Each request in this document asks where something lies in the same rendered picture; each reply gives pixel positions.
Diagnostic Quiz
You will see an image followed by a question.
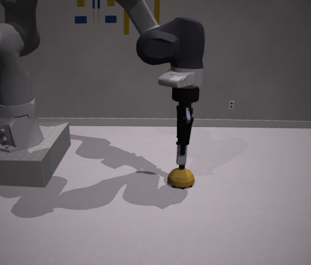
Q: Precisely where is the gold dome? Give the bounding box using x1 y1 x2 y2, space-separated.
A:
167 165 194 189

